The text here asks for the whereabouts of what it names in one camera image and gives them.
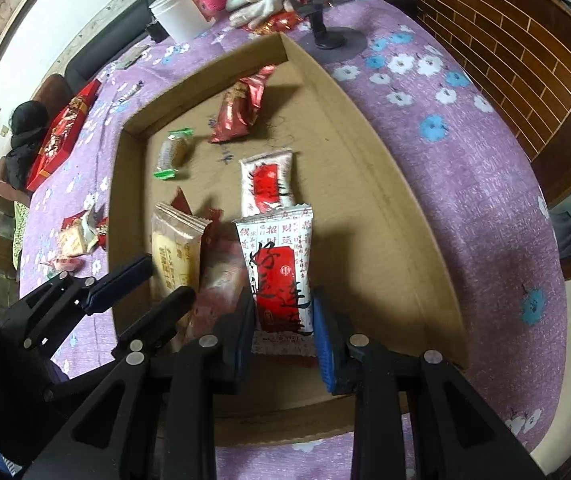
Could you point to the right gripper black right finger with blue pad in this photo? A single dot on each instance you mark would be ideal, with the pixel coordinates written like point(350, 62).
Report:
point(332, 329)

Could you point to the purple floral tablecloth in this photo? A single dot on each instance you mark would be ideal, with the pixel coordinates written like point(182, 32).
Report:
point(469, 173)

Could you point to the shiny red snack bag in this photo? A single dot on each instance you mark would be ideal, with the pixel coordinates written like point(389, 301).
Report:
point(240, 107)

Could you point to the yellow biscuit packet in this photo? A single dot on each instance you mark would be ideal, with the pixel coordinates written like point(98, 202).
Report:
point(176, 250)

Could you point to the red gift snack box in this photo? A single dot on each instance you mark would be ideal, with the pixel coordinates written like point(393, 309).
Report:
point(67, 114)

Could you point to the green clear candy packet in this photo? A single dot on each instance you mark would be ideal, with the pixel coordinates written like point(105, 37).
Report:
point(173, 151)

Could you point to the small red candy packet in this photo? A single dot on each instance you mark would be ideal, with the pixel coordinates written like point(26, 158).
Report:
point(102, 232)

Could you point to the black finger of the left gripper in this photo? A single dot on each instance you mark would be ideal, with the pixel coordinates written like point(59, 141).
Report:
point(42, 320)
point(157, 327)

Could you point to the small black cup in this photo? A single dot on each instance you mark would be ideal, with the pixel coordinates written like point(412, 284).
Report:
point(156, 31)

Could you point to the dark red gold snack bag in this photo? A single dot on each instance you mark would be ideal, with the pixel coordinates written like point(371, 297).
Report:
point(210, 215)

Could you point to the wooden cabinet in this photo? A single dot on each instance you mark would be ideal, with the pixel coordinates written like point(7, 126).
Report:
point(519, 53)

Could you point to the pink snack bar wrapper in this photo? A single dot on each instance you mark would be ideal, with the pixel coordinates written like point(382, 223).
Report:
point(224, 277)

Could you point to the white red snack packet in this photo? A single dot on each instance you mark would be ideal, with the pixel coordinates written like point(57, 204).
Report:
point(276, 248)

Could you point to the blue sleeve left forearm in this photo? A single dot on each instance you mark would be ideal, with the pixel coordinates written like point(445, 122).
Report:
point(8, 467)

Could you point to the red gold foil packet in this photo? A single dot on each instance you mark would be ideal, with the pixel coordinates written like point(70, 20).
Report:
point(280, 22)

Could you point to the dark sofa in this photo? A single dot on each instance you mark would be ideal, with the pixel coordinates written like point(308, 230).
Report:
point(129, 27)

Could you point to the white green pastry packet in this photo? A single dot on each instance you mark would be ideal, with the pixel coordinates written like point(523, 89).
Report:
point(89, 229)

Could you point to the pink fish snack packet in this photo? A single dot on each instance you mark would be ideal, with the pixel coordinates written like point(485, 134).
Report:
point(64, 264)

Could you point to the yellow narrow bar packet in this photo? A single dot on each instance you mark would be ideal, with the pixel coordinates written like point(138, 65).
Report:
point(71, 242)

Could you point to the white cloth gloves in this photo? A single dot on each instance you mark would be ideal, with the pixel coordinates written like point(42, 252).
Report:
point(253, 13)

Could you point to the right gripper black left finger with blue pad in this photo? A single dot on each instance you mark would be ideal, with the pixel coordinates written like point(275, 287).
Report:
point(235, 332)

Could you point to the small wrapped candy stick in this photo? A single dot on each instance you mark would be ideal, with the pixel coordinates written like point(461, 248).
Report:
point(129, 93)

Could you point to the white red packet in tray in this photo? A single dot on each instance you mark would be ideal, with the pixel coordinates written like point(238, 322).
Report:
point(266, 182)

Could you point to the seated person dark hair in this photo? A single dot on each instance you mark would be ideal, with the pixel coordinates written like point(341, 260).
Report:
point(29, 124)

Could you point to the shallow cardboard tray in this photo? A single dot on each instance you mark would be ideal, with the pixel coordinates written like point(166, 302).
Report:
point(321, 213)

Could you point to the white plastic jar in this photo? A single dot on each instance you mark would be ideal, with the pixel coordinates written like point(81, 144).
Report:
point(184, 20)

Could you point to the long red candy packet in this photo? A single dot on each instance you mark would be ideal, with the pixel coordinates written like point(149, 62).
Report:
point(74, 220)

